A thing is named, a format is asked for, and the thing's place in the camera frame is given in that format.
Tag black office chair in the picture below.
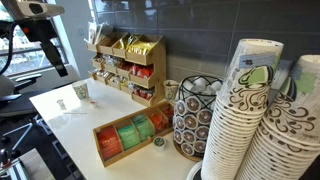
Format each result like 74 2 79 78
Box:
0 73 49 154

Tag red brown packets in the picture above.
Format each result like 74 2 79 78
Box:
118 60 134 72

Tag green lid coffee pod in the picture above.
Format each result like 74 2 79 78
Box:
152 136 168 153

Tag red condiment packets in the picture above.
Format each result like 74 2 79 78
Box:
129 64 155 80
132 86 155 101

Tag white round tray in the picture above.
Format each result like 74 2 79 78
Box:
185 159 204 180

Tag bright yellow sweetener packets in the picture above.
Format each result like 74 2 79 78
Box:
127 39 158 56

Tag small orange tea packets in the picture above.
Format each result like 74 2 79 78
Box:
148 112 169 132

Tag wrapped stirrers and straws bunch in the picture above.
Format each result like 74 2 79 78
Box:
84 21 114 46

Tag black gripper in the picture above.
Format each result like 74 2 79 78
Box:
14 18 70 78

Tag yellow white packets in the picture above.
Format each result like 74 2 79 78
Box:
120 78 135 90

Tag thin wooden stick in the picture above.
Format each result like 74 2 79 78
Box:
63 111 88 116

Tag light green tea packets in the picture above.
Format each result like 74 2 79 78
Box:
130 113 156 142

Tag tall paper cup stack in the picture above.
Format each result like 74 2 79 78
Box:
199 38 285 180
234 54 320 180

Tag white creamer cups pile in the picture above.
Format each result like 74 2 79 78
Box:
94 69 111 79

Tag sleeved paper cup stack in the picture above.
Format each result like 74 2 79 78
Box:
268 59 298 104

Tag metal stand with black knobs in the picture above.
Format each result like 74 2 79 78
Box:
0 134 29 180

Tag yellow printed packets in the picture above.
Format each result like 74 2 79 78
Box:
118 33 138 51

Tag wooden tea box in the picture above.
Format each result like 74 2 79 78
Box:
92 100 175 168

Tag white snack bags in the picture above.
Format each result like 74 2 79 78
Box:
101 54 122 67

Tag red tea packets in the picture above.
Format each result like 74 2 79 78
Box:
160 104 175 122

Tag wooden condiment organizer shelf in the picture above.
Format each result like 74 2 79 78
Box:
84 31 167 108

